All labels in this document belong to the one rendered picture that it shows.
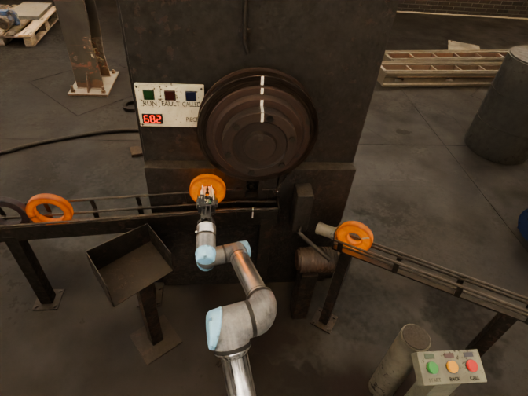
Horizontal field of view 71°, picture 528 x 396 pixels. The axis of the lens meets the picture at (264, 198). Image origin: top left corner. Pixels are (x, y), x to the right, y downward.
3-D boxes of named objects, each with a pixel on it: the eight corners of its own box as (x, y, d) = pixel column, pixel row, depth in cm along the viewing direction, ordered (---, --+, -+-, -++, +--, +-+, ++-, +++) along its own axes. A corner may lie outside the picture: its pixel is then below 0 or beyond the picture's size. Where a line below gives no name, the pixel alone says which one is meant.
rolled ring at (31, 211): (63, 232, 174) (64, 228, 176) (78, 208, 165) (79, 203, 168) (19, 218, 165) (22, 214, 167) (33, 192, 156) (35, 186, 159)
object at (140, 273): (119, 341, 193) (85, 251, 146) (165, 313, 207) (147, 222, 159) (137, 372, 182) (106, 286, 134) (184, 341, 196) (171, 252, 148)
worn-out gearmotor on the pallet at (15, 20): (11, 20, 483) (5, 2, 468) (31, 21, 485) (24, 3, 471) (-3, 31, 453) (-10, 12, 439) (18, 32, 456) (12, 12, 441)
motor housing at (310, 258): (284, 302, 218) (296, 240, 182) (320, 300, 220) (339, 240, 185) (287, 322, 208) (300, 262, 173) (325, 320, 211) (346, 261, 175)
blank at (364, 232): (346, 248, 173) (344, 253, 170) (333, 221, 167) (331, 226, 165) (379, 247, 163) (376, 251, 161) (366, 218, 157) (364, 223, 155)
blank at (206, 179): (187, 174, 158) (186, 179, 155) (224, 172, 159) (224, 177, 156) (192, 202, 168) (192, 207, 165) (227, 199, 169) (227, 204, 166)
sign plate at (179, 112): (141, 123, 154) (134, 82, 142) (205, 124, 157) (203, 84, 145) (140, 126, 152) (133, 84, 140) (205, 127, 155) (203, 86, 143)
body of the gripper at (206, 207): (215, 192, 151) (215, 218, 144) (216, 203, 158) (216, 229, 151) (196, 192, 150) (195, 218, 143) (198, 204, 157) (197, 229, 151)
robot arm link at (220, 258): (225, 268, 156) (226, 257, 147) (198, 274, 153) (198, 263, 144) (220, 251, 160) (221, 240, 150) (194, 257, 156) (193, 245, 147)
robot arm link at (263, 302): (290, 306, 115) (245, 232, 157) (255, 316, 112) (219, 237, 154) (291, 334, 120) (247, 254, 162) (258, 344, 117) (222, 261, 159)
